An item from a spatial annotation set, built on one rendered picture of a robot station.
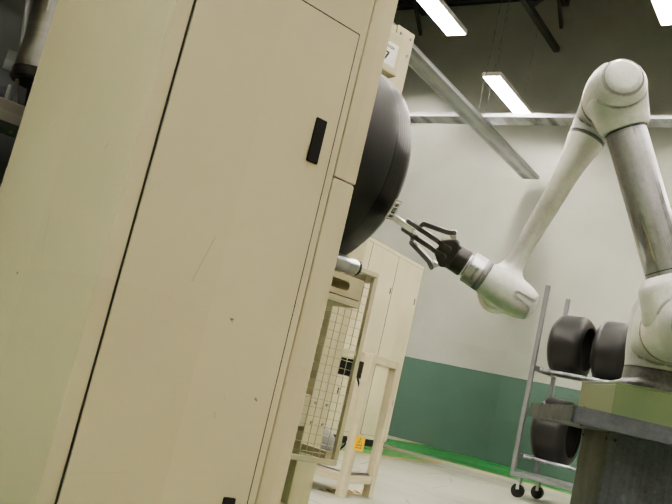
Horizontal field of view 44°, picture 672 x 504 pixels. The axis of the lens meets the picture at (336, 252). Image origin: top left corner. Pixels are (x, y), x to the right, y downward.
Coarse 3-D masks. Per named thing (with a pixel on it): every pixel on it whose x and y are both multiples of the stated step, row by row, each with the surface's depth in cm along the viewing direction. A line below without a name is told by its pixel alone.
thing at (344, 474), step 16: (352, 352) 469; (368, 368) 461; (368, 384) 460; (384, 400) 484; (352, 416) 458; (384, 416) 481; (352, 432) 455; (384, 432) 481; (352, 448) 453; (320, 464) 464; (352, 464) 454; (368, 464) 479; (336, 480) 453; (352, 480) 457; (368, 480) 472; (368, 496) 473
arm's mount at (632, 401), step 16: (592, 384) 218; (608, 384) 204; (624, 384) 197; (592, 400) 215; (608, 400) 201; (624, 400) 197; (640, 400) 197; (656, 400) 196; (640, 416) 196; (656, 416) 196
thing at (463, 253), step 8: (448, 240) 221; (456, 240) 221; (440, 248) 222; (456, 248) 221; (464, 248) 220; (448, 256) 222; (456, 256) 219; (464, 256) 219; (440, 264) 222; (448, 264) 222; (456, 264) 219; (464, 264) 218; (456, 272) 220
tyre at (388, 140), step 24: (384, 96) 220; (384, 120) 216; (408, 120) 225; (384, 144) 215; (408, 144) 222; (360, 168) 211; (384, 168) 216; (360, 192) 214; (384, 192) 218; (360, 216) 218; (384, 216) 222; (360, 240) 225
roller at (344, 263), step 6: (342, 258) 225; (348, 258) 227; (336, 264) 224; (342, 264) 225; (348, 264) 226; (354, 264) 228; (360, 264) 229; (342, 270) 227; (348, 270) 227; (354, 270) 228; (360, 270) 229
